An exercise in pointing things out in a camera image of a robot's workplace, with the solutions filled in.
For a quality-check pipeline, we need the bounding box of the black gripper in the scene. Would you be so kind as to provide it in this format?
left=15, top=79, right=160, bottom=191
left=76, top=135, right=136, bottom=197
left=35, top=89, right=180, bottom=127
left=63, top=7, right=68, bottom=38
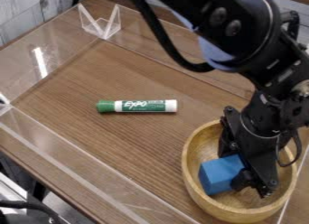
left=217, top=105, right=309, bottom=200

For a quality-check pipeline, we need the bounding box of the blue foam block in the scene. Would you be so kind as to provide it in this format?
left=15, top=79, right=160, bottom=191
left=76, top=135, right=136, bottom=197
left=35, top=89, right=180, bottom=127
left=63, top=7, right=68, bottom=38
left=198, top=154, right=245, bottom=195

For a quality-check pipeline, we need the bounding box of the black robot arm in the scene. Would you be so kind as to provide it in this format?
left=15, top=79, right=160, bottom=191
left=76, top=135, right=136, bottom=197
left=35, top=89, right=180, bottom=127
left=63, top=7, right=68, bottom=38
left=143, top=0, right=309, bottom=197

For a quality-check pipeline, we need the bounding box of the brown wooden bowl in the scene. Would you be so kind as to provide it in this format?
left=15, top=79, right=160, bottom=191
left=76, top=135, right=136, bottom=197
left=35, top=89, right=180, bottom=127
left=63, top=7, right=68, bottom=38
left=180, top=120, right=297, bottom=224

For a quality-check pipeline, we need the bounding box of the green Expo marker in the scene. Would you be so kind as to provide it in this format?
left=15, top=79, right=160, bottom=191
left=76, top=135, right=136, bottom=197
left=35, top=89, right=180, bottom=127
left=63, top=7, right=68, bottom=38
left=96, top=99, right=178, bottom=113

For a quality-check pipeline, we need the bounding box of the clear acrylic corner bracket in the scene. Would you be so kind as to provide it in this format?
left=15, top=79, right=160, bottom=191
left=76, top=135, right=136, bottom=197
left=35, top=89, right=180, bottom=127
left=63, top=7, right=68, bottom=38
left=77, top=4, right=122, bottom=40

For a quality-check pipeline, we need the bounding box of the black cable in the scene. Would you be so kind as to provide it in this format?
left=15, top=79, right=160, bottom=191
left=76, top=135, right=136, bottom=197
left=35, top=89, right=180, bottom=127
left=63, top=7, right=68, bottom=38
left=124, top=0, right=218, bottom=73

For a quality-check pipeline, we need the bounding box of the clear acrylic tray wall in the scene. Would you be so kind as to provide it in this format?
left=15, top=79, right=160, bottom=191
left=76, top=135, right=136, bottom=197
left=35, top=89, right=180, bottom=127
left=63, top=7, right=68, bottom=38
left=0, top=9, right=253, bottom=224

